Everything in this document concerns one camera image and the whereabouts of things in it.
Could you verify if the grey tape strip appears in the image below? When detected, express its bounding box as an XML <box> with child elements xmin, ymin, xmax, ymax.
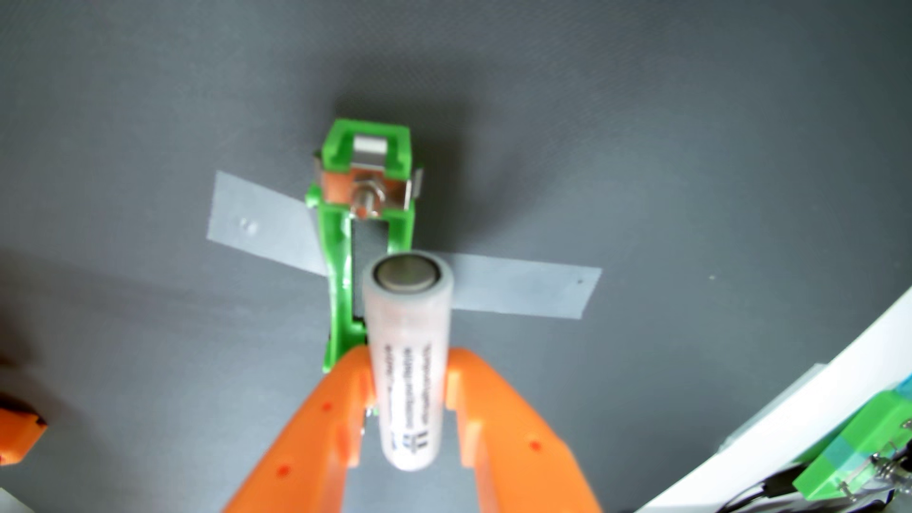
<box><xmin>207</xmin><ymin>170</ymin><xmax>603</xmax><ymax>320</ymax></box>

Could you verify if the green battery holder with bolts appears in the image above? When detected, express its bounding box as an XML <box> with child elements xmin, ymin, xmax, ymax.
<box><xmin>306</xmin><ymin>119</ymin><xmax>425</xmax><ymax>375</ymax></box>

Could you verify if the white cylindrical battery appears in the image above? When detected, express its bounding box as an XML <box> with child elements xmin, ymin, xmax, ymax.
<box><xmin>362</xmin><ymin>251</ymin><xmax>455</xmax><ymax>473</ymax></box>

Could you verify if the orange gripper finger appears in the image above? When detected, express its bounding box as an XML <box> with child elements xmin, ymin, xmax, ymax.
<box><xmin>222</xmin><ymin>346</ymin><xmax>376</xmax><ymax>513</ymax></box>
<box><xmin>445</xmin><ymin>347</ymin><xmax>603</xmax><ymax>513</ymax></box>

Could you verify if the green holder with teal tape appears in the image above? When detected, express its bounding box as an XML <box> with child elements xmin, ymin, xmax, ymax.
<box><xmin>791</xmin><ymin>374</ymin><xmax>912</xmax><ymax>501</ymax></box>

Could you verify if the orange robot part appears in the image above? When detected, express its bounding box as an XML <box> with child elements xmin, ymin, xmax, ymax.
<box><xmin>0</xmin><ymin>392</ymin><xmax>48</xmax><ymax>467</ymax></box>

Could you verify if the dark grey mat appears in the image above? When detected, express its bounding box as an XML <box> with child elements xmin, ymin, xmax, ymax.
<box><xmin>0</xmin><ymin>0</ymin><xmax>912</xmax><ymax>513</ymax></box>

